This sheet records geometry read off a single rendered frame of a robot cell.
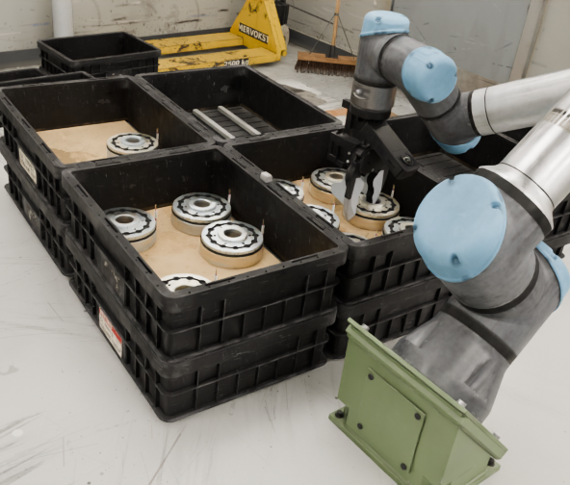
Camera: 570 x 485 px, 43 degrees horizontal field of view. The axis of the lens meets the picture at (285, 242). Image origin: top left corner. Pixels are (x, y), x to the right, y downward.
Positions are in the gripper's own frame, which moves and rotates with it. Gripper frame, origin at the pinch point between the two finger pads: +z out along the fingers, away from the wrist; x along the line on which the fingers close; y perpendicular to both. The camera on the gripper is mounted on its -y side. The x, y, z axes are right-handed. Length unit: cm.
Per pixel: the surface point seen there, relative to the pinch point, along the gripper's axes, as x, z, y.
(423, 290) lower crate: 3.7, 4.6, -19.1
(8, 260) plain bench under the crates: 50, 15, 40
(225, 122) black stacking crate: -7, 2, 50
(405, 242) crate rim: 10.6, -6.5, -18.1
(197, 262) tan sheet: 33.1, 2.1, 4.7
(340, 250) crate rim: 23.2, -7.9, -16.0
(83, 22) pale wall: -121, 63, 337
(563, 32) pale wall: -277, 21, 108
